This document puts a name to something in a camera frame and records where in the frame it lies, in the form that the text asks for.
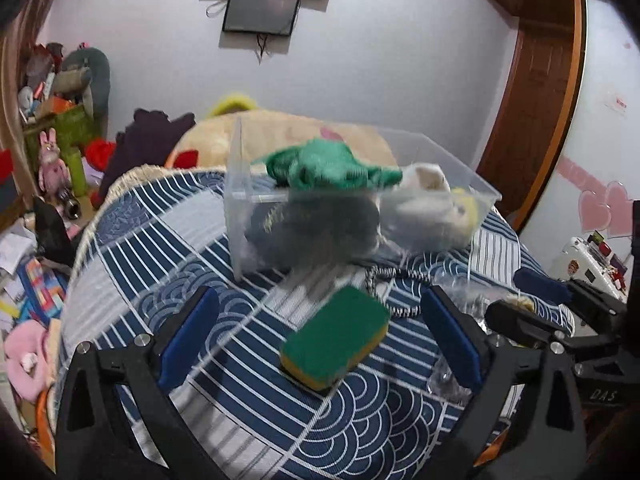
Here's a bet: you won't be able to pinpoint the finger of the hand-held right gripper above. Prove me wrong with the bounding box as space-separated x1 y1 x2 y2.
484 299 577 349
514 266 627 322

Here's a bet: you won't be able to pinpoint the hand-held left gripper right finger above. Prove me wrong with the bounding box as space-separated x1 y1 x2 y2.
421 285 587 480

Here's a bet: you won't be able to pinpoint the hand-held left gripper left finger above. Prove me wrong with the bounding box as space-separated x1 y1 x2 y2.
55 285 221 480

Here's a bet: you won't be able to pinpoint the green and yellow sponge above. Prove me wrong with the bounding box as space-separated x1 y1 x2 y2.
279 286 391 392

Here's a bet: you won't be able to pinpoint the clear plastic box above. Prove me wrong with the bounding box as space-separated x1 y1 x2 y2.
222 114 502 281

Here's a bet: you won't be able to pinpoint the white case with stickers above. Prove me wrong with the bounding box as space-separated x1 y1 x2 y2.
550 235 629 292

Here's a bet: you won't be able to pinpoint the clear plastic bag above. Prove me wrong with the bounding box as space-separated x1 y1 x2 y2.
427 270 507 402

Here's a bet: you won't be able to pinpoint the blue patterned blanket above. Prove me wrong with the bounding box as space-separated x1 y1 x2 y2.
57 165 576 480

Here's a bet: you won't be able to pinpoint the pink heart stickers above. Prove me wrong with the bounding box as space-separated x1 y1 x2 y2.
557 157 636 239

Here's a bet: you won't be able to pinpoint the colourful book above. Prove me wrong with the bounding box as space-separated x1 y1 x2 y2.
15 257 69 319

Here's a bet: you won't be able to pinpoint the white and yellow plush toy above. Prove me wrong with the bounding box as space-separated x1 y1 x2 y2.
385 162 483 252

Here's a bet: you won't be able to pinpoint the pink plush toy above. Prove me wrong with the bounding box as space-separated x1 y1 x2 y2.
2 320 54 404

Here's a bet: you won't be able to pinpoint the black bag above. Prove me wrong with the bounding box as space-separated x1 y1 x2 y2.
34 197 77 267

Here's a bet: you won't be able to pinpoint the dark grey fuzzy cloth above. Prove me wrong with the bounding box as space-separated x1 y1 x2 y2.
245 192 383 266

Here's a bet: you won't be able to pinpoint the dark purple plush toy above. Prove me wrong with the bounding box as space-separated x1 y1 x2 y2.
97 109 196 201

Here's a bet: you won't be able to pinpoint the wooden wardrobe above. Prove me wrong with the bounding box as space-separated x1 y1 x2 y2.
470 0 589 234

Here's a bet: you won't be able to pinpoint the green cylinder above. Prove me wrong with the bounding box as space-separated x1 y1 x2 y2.
67 147 89 197

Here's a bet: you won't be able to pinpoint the beige plush pillow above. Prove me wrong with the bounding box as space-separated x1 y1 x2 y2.
165 112 401 171

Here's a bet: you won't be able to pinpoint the red plush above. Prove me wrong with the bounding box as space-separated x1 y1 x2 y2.
84 139 117 171

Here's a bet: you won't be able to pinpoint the green knit cloth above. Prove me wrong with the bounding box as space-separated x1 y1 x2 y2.
251 139 404 192

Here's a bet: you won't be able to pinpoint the pink rabbit plush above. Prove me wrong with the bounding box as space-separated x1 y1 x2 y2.
39 129 68 193

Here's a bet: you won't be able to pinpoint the yellow-green plush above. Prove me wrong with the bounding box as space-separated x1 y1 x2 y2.
207 92 258 119

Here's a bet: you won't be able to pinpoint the grey plush toy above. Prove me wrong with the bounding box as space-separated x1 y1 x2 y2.
60 47 111 117

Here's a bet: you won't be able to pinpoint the black and white cord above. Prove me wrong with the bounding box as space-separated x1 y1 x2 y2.
365 265 433 318

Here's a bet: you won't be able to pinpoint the small wall monitor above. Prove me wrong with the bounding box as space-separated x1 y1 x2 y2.
222 0 302 37

